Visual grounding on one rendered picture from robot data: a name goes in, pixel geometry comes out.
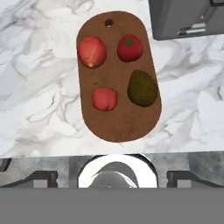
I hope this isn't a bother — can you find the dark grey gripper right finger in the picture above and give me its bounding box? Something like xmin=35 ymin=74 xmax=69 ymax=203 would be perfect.
xmin=166 ymin=171 xmax=224 ymax=189

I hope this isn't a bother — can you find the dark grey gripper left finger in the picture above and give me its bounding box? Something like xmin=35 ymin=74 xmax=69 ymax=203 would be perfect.
xmin=0 ymin=170 xmax=59 ymax=189

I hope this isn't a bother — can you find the brown wooden cutting board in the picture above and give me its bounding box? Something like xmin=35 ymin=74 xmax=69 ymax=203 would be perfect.
xmin=75 ymin=10 xmax=163 ymax=144

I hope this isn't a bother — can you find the dark green avocado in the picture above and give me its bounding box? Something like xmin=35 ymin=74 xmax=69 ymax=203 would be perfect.
xmin=127 ymin=69 xmax=159 ymax=108

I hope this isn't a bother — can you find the red tomato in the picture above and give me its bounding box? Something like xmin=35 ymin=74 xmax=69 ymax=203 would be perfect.
xmin=116 ymin=33 xmax=144 ymax=63

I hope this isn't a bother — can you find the grey appliance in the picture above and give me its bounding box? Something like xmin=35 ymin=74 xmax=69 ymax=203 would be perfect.
xmin=148 ymin=0 xmax=224 ymax=41

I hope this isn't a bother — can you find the white round ring object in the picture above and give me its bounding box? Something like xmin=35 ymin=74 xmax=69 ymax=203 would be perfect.
xmin=77 ymin=153 xmax=159 ymax=189

